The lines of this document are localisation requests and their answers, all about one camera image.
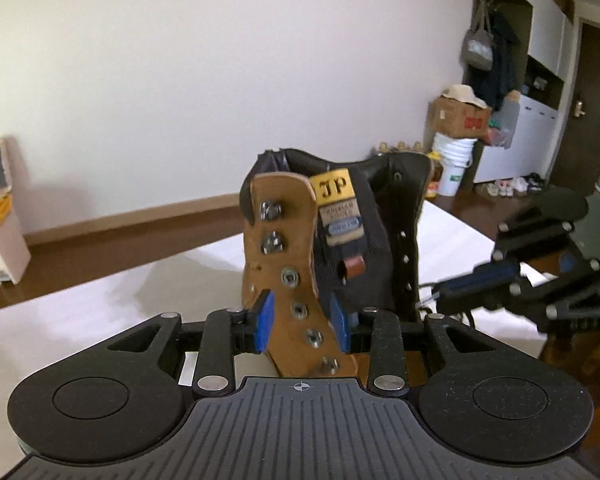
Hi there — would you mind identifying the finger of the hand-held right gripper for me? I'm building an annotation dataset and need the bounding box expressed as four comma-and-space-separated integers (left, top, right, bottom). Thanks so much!
436, 260, 563, 315
494, 205, 577, 263

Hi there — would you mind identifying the colourful clothes pile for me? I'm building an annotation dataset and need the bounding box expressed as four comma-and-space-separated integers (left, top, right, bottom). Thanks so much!
487, 110, 516, 149

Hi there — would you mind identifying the cardboard box with red print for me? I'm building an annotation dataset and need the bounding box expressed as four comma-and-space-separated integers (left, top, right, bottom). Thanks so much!
431, 95, 493, 141

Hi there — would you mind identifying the white low cabinet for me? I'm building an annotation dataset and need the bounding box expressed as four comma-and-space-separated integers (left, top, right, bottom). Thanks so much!
474, 89, 567, 184

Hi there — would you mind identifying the plain white bucket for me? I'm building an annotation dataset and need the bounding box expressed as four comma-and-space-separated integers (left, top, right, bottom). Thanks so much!
431, 132, 476, 170

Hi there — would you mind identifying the grey cloth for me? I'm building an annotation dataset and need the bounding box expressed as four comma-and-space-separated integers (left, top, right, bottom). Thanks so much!
500, 91, 524, 134

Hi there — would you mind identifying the cream hat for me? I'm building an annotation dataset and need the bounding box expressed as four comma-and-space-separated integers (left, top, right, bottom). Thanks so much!
441, 85, 489, 109

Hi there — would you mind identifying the row of shoes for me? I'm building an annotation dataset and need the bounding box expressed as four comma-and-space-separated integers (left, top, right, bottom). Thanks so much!
474, 172, 545, 197

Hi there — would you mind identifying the dark hanging jacket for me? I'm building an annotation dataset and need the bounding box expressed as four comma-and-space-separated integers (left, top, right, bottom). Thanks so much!
472, 10, 520, 107

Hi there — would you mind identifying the white wall cupboard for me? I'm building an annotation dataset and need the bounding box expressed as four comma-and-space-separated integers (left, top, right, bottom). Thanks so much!
526, 0, 569, 79

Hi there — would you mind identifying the tan leather boot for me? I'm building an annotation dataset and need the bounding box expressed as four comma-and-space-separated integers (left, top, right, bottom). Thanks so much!
239, 148, 435, 378

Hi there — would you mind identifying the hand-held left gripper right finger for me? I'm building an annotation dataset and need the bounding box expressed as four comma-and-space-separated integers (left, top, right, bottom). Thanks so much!
329, 294, 487, 397

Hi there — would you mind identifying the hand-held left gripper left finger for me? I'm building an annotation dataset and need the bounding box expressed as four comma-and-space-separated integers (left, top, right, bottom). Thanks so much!
107, 289, 277, 397

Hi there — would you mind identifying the white bucket with green label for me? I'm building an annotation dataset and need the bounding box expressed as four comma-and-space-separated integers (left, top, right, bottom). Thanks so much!
436, 162, 469, 197

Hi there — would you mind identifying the grey hanging bag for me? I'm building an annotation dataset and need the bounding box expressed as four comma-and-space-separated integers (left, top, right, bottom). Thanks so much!
461, 0, 495, 72

